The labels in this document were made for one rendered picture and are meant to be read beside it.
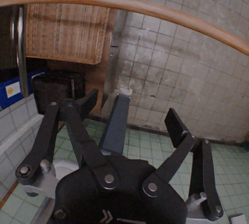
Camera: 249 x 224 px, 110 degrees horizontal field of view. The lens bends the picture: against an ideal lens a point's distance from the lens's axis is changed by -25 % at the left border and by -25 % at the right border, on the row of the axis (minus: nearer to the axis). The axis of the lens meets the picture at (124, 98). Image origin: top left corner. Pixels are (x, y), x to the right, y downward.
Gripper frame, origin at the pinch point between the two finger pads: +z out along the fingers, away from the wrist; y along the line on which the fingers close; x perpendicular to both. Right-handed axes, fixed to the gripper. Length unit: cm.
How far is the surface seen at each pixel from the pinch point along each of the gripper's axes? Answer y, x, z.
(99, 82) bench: -26, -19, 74
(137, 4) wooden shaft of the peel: -4.0, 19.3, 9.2
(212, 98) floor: 121, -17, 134
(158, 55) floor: 24, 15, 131
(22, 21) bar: -38.8, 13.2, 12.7
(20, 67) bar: -39.3, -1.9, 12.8
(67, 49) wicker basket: -56, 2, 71
